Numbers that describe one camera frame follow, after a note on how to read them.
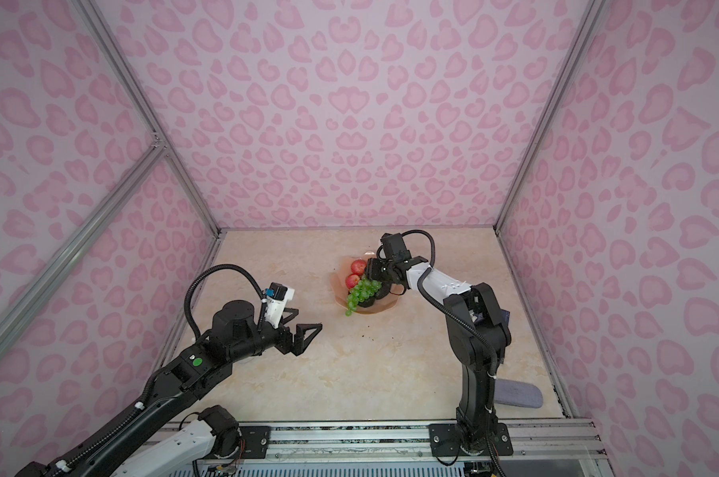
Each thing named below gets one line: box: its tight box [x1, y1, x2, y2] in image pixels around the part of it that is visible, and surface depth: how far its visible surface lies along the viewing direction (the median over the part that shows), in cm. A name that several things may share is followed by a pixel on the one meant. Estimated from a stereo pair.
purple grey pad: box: [493, 378, 544, 409], surface depth 79 cm
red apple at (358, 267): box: [350, 259, 367, 277], surface depth 102 cm
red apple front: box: [345, 274, 361, 290], surface depth 102 cm
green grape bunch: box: [345, 278, 383, 318], surface depth 92 cm
